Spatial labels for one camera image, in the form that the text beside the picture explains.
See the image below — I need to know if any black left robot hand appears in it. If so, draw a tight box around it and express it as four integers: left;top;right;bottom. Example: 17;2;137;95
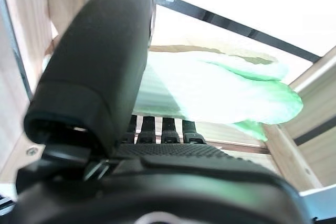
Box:
0;0;316;224

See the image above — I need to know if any green white napa cabbage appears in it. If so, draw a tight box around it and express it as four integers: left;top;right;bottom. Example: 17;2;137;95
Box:
132;44;305;142

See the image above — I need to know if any slatted wooden crate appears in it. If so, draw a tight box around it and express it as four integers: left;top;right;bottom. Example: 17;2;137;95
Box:
0;0;336;193

